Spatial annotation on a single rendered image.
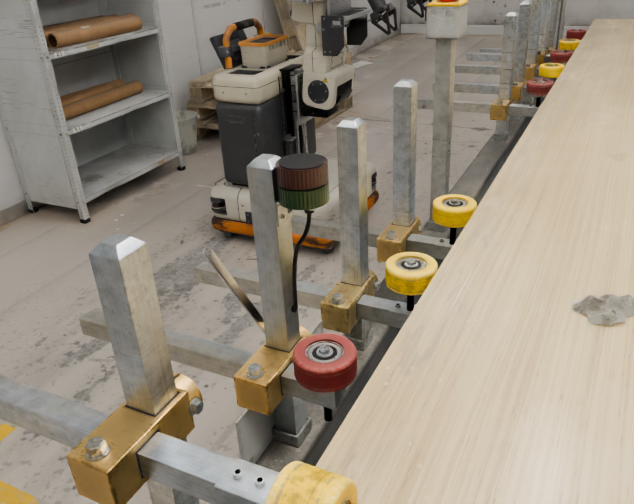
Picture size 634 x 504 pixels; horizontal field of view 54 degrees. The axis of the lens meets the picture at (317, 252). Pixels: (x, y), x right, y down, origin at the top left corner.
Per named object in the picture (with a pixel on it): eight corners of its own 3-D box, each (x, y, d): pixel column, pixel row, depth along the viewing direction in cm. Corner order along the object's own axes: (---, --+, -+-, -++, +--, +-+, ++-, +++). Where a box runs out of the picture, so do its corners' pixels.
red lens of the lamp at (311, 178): (267, 186, 71) (265, 167, 70) (292, 168, 75) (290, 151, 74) (314, 192, 68) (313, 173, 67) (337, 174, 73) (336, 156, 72)
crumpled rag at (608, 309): (589, 329, 79) (592, 314, 78) (563, 301, 85) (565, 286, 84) (654, 321, 79) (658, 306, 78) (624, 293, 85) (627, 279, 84)
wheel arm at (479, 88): (431, 93, 234) (432, 81, 232) (434, 91, 236) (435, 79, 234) (553, 100, 216) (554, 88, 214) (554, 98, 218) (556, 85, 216)
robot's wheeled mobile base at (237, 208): (210, 233, 311) (203, 187, 300) (272, 188, 361) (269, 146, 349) (330, 255, 283) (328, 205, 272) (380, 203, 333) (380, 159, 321)
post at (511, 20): (492, 161, 213) (505, 13, 191) (494, 157, 216) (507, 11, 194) (503, 162, 212) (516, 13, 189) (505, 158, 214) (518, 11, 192)
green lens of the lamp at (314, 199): (269, 206, 72) (267, 188, 71) (293, 187, 76) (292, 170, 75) (315, 213, 69) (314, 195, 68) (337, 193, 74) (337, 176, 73)
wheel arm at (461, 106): (410, 110, 214) (410, 98, 212) (413, 108, 217) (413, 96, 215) (541, 120, 196) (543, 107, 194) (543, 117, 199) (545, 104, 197)
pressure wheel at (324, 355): (287, 429, 80) (280, 358, 75) (314, 391, 87) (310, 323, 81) (343, 447, 77) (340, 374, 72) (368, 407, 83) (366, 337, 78)
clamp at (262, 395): (236, 406, 81) (232, 376, 79) (286, 348, 92) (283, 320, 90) (273, 418, 79) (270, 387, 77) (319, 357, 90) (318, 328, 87)
